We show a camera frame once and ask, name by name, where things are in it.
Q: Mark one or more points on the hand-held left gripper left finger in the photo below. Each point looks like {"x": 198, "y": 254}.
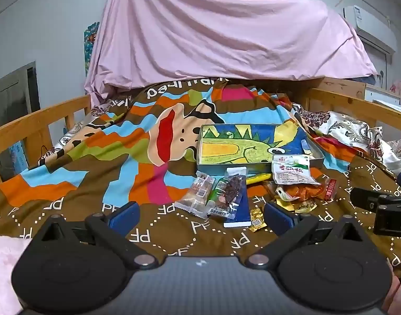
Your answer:
{"x": 125, "y": 218}

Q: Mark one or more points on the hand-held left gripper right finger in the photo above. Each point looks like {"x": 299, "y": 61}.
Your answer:
{"x": 279, "y": 218}

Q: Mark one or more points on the gold candy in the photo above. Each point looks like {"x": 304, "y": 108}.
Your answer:
{"x": 258, "y": 220}
{"x": 284, "y": 203}

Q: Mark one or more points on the orange meat snack packet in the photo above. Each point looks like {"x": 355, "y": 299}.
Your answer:
{"x": 305, "y": 192}

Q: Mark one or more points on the dark blue snack packet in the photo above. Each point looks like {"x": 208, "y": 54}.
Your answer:
{"x": 241, "y": 215}

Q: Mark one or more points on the yellow snack packet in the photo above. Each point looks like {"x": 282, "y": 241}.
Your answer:
{"x": 258, "y": 178}

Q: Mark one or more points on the white snack pouch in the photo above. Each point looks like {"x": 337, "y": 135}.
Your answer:
{"x": 292, "y": 170}

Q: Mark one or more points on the clear dried date packet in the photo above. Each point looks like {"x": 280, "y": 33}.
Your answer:
{"x": 231, "y": 187}

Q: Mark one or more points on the clear cereal bar packet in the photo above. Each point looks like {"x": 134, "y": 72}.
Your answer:
{"x": 197, "y": 193}

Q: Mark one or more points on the tin box with dinosaur drawing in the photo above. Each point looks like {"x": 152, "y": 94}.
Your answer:
{"x": 253, "y": 144}

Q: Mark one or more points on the printed colourful blanket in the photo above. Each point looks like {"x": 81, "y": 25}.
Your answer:
{"x": 89, "y": 157}

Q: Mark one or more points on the floral quilt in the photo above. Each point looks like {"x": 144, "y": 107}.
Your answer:
{"x": 351, "y": 128}

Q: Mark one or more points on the person's bare leg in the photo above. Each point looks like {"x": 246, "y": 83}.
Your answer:
{"x": 399, "y": 292}

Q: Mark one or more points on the pink fluffy cloth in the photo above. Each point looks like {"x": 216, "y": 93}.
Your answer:
{"x": 5, "y": 269}

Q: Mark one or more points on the white air conditioner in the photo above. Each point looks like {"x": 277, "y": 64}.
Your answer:
{"x": 371, "y": 23}

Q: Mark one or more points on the pink bed sheet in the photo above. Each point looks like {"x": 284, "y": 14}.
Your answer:
{"x": 203, "y": 32}

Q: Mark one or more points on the wall poster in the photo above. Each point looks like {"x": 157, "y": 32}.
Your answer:
{"x": 90, "y": 46}

